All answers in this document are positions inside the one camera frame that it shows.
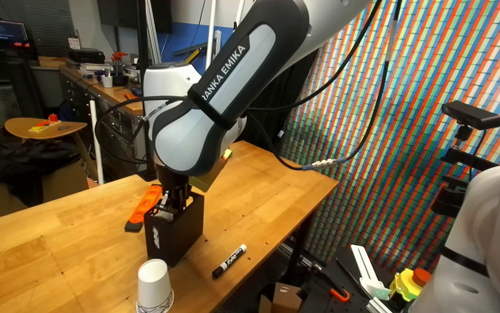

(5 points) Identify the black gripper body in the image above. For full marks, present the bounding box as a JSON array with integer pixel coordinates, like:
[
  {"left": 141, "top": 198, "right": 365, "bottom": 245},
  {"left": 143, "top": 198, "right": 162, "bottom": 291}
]
[{"left": 155, "top": 164, "right": 199, "bottom": 216}]

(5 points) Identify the black perforated box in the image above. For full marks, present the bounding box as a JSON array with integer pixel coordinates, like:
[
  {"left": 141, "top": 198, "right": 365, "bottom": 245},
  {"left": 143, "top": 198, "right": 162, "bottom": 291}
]
[{"left": 143, "top": 190, "right": 207, "bottom": 270}]

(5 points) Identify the orange block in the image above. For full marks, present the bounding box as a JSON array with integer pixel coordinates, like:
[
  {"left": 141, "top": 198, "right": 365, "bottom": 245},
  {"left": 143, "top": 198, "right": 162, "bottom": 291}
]
[{"left": 124, "top": 183, "right": 166, "bottom": 235}]

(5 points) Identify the thin white pole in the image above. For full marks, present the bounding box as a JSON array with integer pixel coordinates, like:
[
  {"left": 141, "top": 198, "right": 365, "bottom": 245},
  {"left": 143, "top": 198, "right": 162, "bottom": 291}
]
[{"left": 89, "top": 99, "right": 106, "bottom": 186}]

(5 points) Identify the black white marker pen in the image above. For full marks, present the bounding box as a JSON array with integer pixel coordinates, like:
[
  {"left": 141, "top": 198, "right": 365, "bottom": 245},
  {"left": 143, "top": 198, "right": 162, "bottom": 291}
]
[{"left": 211, "top": 244, "right": 249, "bottom": 280}]

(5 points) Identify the white paper cup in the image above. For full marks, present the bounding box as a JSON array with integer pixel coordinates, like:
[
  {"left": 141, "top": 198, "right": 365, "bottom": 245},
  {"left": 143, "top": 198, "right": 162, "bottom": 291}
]
[{"left": 134, "top": 258, "right": 178, "bottom": 313}]

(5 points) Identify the red yellow toy block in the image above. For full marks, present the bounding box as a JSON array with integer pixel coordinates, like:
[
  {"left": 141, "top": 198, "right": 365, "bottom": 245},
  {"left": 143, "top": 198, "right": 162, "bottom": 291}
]
[{"left": 28, "top": 113, "right": 63, "bottom": 136}]

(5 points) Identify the round wooden stool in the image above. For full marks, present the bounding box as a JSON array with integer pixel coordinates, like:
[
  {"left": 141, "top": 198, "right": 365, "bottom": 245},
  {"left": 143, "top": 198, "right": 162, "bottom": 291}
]
[{"left": 4, "top": 115, "right": 89, "bottom": 143}]

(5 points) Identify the small cardboard box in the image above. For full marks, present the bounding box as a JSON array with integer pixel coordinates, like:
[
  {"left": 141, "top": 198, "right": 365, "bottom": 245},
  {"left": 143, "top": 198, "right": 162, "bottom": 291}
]
[{"left": 258, "top": 282, "right": 304, "bottom": 313}]

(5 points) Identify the yellow wrist camera box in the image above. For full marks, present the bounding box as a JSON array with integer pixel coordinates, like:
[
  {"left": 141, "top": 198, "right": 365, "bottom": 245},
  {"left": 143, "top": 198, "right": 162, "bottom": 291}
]
[{"left": 190, "top": 146, "right": 235, "bottom": 193}]

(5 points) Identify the orange handled clamp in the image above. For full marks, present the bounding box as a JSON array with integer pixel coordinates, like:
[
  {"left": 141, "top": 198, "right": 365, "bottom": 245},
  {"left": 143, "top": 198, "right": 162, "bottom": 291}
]
[{"left": 329, "top": 287, "right": 355, "bottom": 304}]

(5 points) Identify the white slotted rail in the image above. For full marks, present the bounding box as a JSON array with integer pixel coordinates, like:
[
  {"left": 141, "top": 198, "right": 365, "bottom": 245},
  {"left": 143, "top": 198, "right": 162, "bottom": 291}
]
[{"left": 350, "top": 244, "right": 395, "bottom": 313}]

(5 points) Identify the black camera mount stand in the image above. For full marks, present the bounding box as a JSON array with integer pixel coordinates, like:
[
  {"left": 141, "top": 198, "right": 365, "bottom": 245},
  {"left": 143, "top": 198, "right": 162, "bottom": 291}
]
[{"left": 431, "top": 127, "right": 500, "bottom": 221}]

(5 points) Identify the black stereo camera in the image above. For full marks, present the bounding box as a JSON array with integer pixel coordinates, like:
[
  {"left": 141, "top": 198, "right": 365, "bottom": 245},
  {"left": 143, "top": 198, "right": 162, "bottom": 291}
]
[{"left": 440, "top": 99, "right": 500, "bottom": 131}]

